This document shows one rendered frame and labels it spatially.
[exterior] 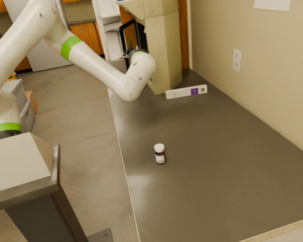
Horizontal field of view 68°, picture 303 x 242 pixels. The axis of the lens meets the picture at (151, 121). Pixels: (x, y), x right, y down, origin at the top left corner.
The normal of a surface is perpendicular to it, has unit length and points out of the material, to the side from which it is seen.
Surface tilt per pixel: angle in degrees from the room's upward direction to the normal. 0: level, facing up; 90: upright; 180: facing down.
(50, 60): 90
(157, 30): 90
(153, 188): 0
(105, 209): 0
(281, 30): 90
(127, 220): 0
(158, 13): 90
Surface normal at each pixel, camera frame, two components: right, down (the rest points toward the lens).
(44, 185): -0.13, -0.84
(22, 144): 0.31, 0.47
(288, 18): -0.96, 0.23
